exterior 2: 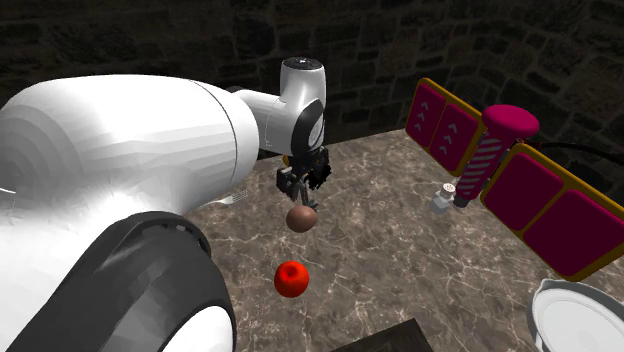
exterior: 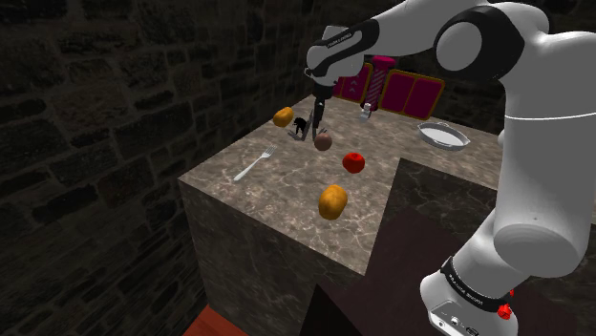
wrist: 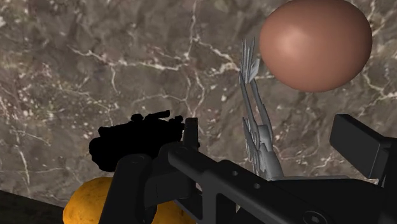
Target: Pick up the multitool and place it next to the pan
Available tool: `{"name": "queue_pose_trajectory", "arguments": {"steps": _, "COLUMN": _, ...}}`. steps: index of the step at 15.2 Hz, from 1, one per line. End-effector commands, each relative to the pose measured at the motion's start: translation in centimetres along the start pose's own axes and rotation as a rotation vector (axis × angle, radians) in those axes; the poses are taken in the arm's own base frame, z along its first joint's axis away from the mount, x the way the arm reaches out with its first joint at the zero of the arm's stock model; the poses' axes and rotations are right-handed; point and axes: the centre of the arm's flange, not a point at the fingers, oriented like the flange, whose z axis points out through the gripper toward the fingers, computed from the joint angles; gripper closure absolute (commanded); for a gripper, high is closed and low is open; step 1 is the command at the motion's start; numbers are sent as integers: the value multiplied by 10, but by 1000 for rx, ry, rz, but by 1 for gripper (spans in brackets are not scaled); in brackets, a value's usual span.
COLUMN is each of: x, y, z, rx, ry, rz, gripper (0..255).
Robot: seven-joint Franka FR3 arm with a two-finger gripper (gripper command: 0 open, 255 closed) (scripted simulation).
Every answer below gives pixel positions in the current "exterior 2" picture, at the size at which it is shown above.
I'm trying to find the white salt shaker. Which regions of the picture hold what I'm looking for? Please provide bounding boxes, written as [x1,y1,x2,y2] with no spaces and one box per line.
[429,182,458,216]

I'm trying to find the red apple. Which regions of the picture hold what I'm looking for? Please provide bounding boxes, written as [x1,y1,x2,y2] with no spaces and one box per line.
[273,260,311,299]

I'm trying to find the silver fork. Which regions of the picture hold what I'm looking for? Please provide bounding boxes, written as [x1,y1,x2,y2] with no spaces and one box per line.
[193,190,250,212]

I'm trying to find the magenta and yellow satellite toy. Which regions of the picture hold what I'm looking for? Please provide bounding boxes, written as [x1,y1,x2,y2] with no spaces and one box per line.
[404,76,624,283]

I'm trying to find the white plate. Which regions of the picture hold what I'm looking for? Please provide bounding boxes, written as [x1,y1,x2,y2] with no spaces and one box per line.
[526,278,624,352]

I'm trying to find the brown ball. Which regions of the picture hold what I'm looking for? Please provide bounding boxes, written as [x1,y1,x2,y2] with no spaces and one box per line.
[285,204,319,234]

